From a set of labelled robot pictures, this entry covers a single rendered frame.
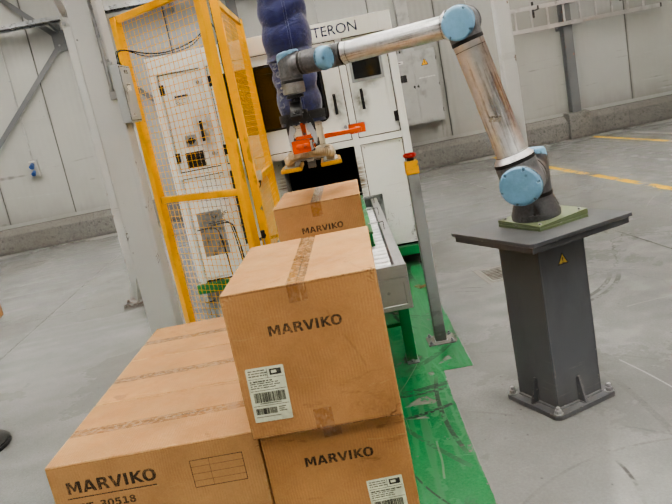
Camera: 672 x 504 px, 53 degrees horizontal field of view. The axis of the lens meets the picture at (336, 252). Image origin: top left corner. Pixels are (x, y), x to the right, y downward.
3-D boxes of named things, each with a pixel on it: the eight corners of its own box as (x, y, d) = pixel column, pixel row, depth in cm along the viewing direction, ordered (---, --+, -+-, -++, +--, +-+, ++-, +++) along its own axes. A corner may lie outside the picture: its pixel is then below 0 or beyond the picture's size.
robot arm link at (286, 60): (292, 47, 260) (270, 53, 264) (299, 81, 262) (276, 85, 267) (303, 47, 268) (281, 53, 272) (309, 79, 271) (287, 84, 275)
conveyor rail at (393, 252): (374, 222, 537) (370, 198, 533) (381, 221, 537) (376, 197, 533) (402, 306, 311) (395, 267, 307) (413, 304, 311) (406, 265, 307)
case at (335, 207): (299, 264, 374) (284, 193, 365) (370, 250, 372) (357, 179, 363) (290, 293, 315) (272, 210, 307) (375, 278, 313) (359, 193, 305)
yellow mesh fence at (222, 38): (290, 287, 552) (232, 21, 508) (302, 285, 551) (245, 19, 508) (278, 335, 437) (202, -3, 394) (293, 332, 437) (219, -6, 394)
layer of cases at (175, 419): (178, 410, 311) (156, 328, 303) (391, 371, 307) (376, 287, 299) (82, 593, 194) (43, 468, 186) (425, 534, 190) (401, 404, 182)
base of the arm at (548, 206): (536, 206, 280) (533, 183, 278) (572, 210, 263) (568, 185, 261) (501, 220, 273) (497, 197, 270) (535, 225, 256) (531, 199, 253)
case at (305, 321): (275, 357, 237) (250, 247, 228) (388, 337, 235) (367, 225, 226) (252, 441, 178) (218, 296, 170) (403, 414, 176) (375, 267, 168)
